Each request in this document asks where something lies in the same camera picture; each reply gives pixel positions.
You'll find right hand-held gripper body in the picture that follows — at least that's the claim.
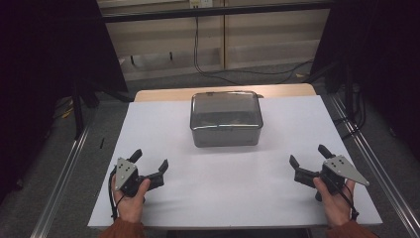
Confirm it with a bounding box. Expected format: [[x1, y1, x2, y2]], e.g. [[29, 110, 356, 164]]
[[318, 155, 370, 196]]

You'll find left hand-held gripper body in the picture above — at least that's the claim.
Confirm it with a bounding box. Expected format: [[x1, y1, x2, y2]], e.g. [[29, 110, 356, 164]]
[[114, 157, 147, 198]]

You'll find clear grey plastic box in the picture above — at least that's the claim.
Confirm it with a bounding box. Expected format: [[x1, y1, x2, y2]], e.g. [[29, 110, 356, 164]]
[[190, 95, 263, 149]]

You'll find clear plastic box lid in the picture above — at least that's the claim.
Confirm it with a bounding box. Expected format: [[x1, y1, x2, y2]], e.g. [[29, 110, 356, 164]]
[[189, 90, 264, 131]]

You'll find person's left hand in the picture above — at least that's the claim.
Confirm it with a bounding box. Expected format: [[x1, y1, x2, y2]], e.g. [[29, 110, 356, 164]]
[[111, 175, 152, 224]]

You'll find person's right hand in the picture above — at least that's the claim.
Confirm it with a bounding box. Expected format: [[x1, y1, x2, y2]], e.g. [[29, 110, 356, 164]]
[[312, 177, 357, 228]]

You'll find white table cover sheet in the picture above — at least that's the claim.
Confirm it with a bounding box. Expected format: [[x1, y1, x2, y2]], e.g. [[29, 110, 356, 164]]
[[87, 94, 383, 230]]

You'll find black metal stand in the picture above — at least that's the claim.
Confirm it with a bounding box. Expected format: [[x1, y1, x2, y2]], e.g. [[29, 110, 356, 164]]
[[342, 54, 357, 122], [71, 80, 86, 141]]

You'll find light wooden table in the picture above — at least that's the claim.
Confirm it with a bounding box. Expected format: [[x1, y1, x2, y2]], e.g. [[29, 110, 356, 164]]
[[133, 82, 317, 103]]

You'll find black curtain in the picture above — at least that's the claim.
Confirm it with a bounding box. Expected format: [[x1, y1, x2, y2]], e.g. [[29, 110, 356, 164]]
[[0, 0, 129, 202], [308, 0, 420, 162]]

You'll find light wooden cabinet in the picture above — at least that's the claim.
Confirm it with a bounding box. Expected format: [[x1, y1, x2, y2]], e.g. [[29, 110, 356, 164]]
[[104, 7, 331, 82]]

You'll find black horizontal bar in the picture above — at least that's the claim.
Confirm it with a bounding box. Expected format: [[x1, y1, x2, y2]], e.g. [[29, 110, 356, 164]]
[[101, 0, 335, 24]]

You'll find left hand-held gripper black cable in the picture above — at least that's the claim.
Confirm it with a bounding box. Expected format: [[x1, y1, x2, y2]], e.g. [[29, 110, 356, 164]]
[[107, 167, 127, 222]]

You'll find hand-held gripper black cable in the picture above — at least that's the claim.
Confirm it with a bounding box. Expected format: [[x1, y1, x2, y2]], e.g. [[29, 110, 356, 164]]
[[330, 179, 361, 221], [107, 167, 127, 222]]

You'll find right hand-held gripper black cable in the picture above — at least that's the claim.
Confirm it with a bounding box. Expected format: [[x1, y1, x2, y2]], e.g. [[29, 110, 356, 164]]
[[330, 179, 361, 221]]

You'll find aluminium floor rail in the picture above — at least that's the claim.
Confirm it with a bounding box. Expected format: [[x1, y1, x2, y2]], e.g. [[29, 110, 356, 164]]
[[29, 123, 94, 238], [329, 93, 420, 238]]

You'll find bundle of black floor cables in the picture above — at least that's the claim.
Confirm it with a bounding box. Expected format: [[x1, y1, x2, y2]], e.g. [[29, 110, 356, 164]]
[[332, 84, 368, 141]]

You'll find long black hanging cable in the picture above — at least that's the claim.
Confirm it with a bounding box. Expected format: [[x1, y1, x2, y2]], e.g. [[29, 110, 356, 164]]
[[192, 16, 315, 85]]

